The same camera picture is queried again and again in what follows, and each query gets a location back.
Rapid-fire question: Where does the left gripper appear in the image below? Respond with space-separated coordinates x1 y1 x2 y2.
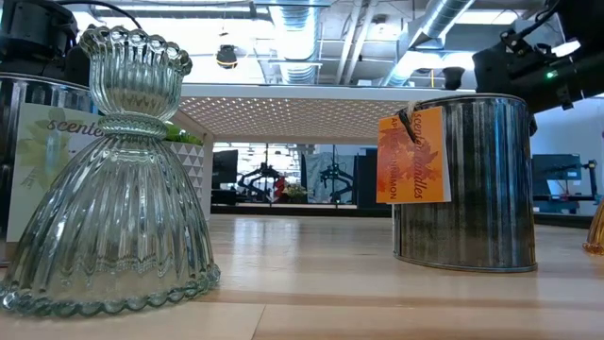
0 0 92 87

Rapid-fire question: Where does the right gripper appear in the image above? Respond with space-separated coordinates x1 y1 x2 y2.
443 28 586 114

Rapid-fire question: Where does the orange scented candles tag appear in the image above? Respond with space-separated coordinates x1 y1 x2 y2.
376 106 453 205

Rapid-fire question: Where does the metal tin with orange tag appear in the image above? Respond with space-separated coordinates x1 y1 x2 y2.
392 93 539 274

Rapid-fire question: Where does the white green scented candles tag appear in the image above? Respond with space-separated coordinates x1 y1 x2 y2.
5 102 106 243

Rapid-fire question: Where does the clear glass candle holder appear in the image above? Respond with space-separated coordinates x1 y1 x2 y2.
0 24 222 318

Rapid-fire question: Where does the amber glass candle holder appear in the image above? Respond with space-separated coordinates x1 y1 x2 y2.
582 197 604 256

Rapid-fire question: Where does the black background monitor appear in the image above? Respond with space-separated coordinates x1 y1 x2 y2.
531 154 582 181
211 149 240 190

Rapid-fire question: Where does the black background cabinet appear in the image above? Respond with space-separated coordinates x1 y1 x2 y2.
356 149 378 209

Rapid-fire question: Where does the white perforated metal riser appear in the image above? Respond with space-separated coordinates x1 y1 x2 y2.
176 83 476 222

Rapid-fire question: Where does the black ceiling lamp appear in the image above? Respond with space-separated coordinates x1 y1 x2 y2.
215 44 239 71

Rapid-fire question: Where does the small background potted plant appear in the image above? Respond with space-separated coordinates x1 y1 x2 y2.
282 183 309 204

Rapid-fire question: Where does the succulent in white patterned pot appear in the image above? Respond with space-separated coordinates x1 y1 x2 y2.
162 121 208 209

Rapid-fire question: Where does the black aluminium table frame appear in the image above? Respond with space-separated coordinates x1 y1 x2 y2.
210 202 596 230

